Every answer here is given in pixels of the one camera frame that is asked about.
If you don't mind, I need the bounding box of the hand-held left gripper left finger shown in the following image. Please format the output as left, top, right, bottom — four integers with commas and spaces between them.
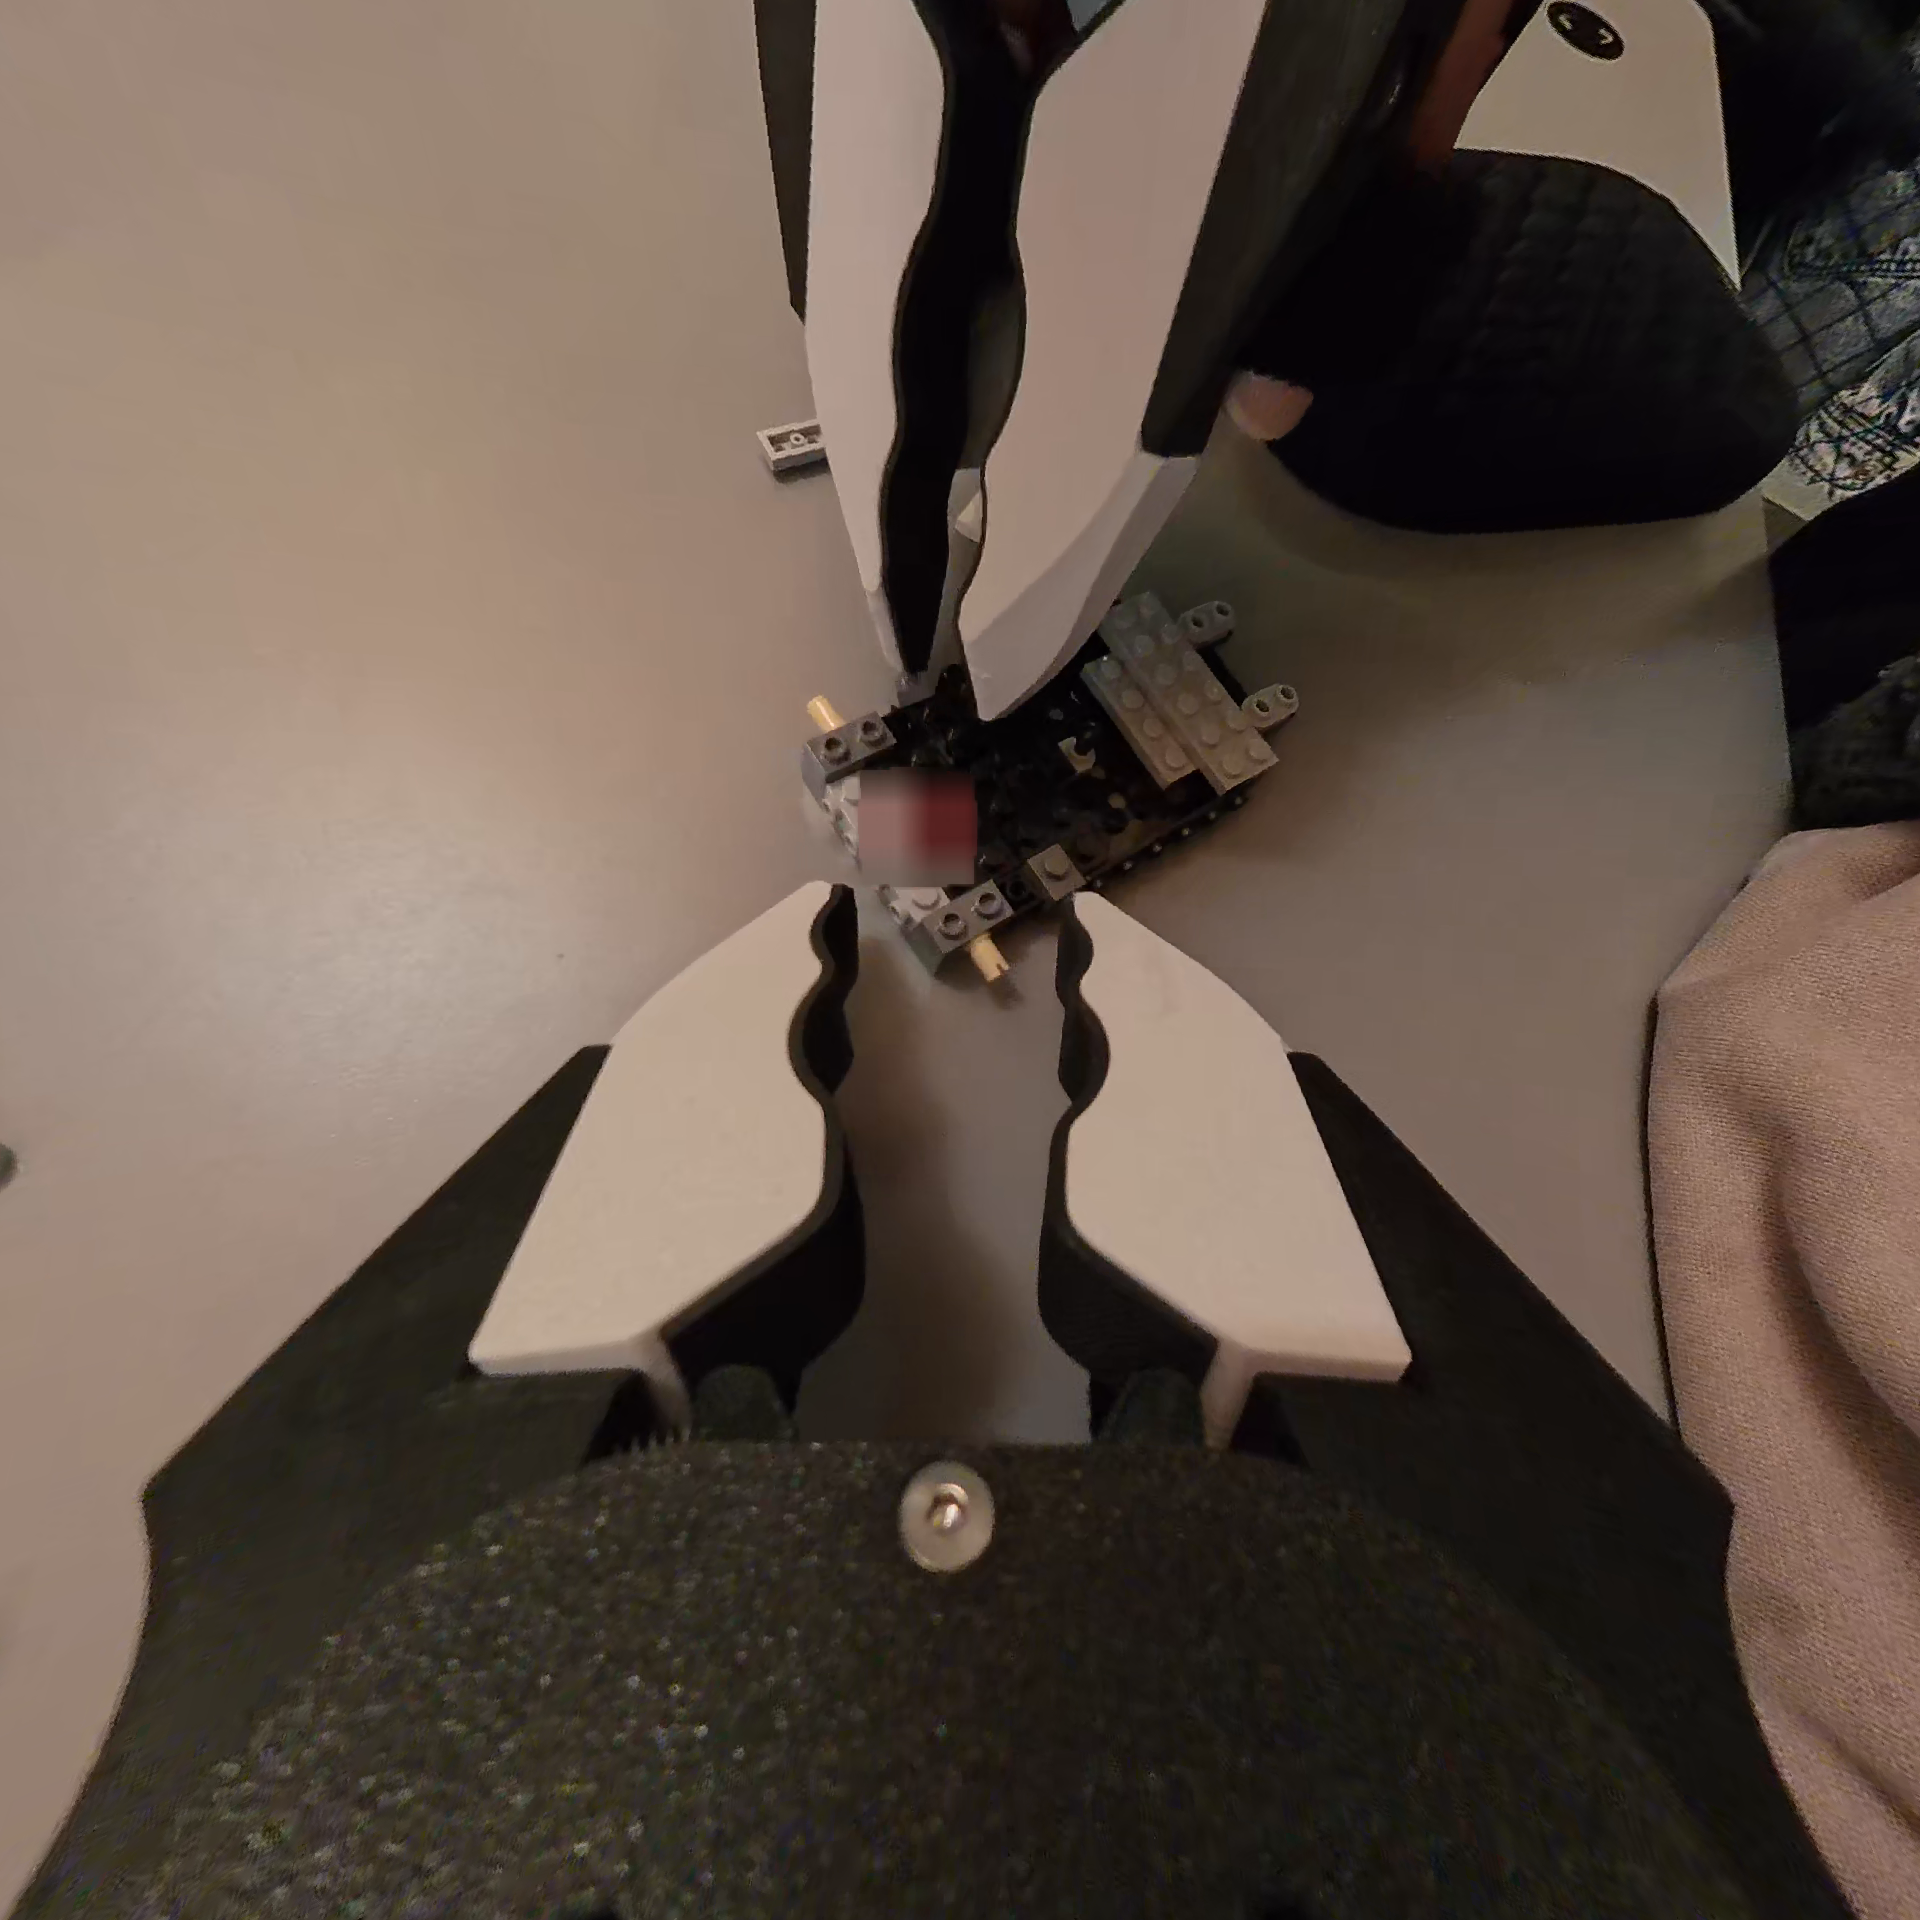
469, 882, 869, 1425

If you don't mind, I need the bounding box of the blue patterned fabric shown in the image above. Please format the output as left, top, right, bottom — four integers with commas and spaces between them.
1740, 150, 1920, 496

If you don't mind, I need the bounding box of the person's right forearm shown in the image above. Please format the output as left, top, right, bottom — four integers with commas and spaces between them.
1260, 150, 1800, 534

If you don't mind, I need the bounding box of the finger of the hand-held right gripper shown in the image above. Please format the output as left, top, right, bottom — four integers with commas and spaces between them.
958, 0, 1272, 725
807, 0, 980, 688

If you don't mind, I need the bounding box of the grey desk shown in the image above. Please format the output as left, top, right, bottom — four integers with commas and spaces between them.
0, 0, 1800, 1920

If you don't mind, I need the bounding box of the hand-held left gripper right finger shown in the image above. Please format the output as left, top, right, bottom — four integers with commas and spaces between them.
1037, 893, 1415, 1449

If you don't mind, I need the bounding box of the black toy brick car chassis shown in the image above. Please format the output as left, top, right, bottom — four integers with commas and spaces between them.
795, 591, 1299, 991

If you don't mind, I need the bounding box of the person's right hand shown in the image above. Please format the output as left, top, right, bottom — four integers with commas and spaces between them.
1228, 0, 1519, 444

